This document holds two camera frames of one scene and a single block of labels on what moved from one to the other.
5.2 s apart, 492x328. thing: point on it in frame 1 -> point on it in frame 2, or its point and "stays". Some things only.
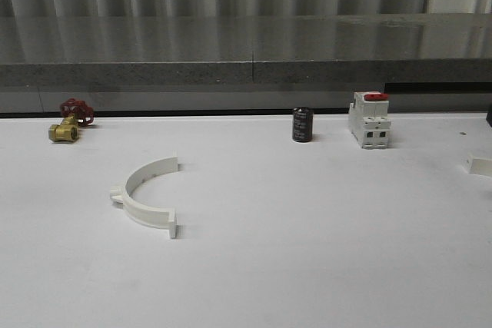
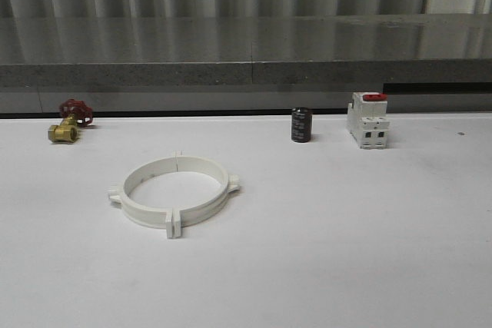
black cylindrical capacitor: [302, 131] stays
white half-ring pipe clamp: [480, 166] -> [204, 209]
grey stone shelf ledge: [235, 50] stays
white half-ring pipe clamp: [142, 214] stays
